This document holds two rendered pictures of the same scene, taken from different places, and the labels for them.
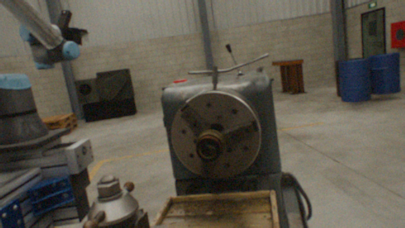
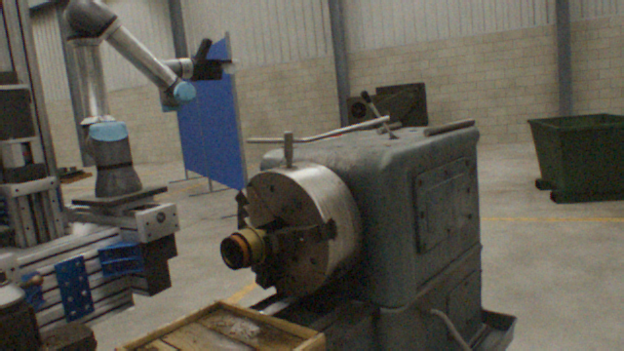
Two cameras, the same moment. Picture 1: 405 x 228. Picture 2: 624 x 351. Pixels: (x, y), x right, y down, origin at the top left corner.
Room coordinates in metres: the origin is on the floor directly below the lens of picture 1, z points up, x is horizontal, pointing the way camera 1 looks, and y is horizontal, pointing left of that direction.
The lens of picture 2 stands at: (0.14, -0.65, 1.39)
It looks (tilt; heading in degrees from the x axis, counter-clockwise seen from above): 9 degrees down; 32
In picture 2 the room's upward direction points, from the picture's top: 6 degrees counter-clockwise
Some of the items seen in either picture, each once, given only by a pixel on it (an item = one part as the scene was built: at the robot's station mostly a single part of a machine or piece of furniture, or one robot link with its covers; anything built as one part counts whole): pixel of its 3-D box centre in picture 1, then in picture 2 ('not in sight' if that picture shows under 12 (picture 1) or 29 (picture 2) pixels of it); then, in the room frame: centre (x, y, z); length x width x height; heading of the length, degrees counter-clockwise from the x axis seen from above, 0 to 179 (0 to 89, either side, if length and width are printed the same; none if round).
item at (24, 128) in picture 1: (21, 125); (116, 177); (1.07, 0.64, 1.21); 0.15 x 0.15 x 0.10
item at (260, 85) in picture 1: (224, 116); (377, 199); (1.45, -0.10, 1.06); 0.59 x 0.48 x 0.39; 169
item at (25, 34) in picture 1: (36, 33); (165, 70); (1.36, 0.66, 1.56); 0.11 x 0.08 x 0.09; 156
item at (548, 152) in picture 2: not in sight; (584, 156); (6.08, -0.74, 0.43); 1.34 x 0.94 x 0.85; 17
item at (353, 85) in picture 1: (354, 80); not in sight; (6.68, -3.42, 0.44); 0.59 x 0.59 x 0.88
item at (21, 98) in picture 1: (11, 92); (110, 142); (1.07, 0.65, 1.33); 0.13 x 0.12 x 0.14; 66
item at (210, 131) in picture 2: not in sight; (201, 125); (5.90, 4.84, 1.18); 4.12 x 0.80 x 2.35; 57
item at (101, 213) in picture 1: (94, 222); not in sight; (0.41, 0.18, 1.13); 0.04 x 0.02 x 0.02; 169
